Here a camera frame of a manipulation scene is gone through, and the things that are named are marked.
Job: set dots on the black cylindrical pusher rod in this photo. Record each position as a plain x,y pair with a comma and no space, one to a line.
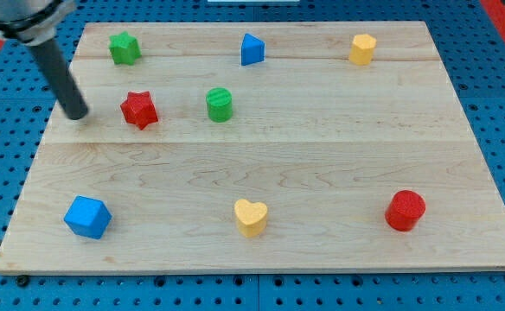
55,69

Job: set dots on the green star block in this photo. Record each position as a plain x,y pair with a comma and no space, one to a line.
124,48

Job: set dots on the red star block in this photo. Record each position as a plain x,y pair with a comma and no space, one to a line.
139,109

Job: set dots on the blue cube block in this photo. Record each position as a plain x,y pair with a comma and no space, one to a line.
87,217

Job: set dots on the green cylinder block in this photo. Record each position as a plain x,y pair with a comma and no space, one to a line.
219,104

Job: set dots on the light wooden board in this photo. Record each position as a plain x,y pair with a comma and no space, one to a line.
323,142

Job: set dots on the blue triangle block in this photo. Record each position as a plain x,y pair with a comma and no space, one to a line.
252,50

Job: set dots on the yellow heart block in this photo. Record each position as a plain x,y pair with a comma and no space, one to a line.
251,217

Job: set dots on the yellow hexagon block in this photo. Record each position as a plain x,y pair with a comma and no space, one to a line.
362,49

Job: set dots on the red cylinder block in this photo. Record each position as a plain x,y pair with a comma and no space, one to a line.
405,210

